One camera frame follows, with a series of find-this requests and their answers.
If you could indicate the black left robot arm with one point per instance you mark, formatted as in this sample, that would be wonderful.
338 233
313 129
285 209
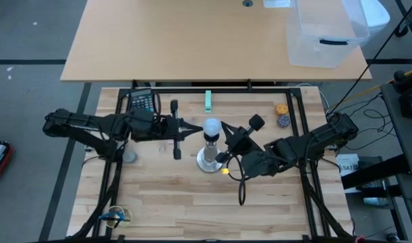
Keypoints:
77 123

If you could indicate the white printed label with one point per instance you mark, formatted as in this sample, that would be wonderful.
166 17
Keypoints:
347 165

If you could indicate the silver metal lamp base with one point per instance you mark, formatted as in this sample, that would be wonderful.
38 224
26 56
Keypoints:
209 160

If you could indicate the white flat card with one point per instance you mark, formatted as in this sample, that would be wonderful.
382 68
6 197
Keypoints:
276 3

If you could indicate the dark grey equipment cart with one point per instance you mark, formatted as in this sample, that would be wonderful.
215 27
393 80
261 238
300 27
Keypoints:
399 135

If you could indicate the white round chair seat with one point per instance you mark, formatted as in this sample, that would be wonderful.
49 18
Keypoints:
377 15

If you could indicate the thin black stand pole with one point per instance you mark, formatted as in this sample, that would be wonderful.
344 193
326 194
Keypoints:
402 31

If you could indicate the white round lightbulb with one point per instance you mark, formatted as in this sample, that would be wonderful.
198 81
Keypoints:
212 127

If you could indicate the small patterned ceramic bowl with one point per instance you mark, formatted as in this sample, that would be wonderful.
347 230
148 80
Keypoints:
129 156

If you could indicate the small blue tool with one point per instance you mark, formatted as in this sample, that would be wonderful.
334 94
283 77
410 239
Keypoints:
113 216

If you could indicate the black calculator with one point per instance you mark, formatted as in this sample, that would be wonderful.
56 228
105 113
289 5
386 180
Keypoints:
141 99

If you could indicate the mint green rectangular block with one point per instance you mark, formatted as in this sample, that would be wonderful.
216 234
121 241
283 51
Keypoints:
208 101

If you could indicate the tan wooden desk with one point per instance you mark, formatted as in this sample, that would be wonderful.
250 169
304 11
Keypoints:
175 40

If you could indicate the black metal table frame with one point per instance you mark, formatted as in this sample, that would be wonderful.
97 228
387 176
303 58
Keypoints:
226 90

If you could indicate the clear plastic storage bin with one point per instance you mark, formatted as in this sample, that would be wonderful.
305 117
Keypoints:
327 54

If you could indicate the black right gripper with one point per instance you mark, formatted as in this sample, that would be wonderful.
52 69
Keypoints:
242 141

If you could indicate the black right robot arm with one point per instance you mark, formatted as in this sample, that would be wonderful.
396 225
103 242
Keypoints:
310 143

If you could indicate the black device with screen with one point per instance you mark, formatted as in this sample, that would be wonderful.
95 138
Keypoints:
411 108

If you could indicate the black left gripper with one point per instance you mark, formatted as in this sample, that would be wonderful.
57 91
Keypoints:
163 130

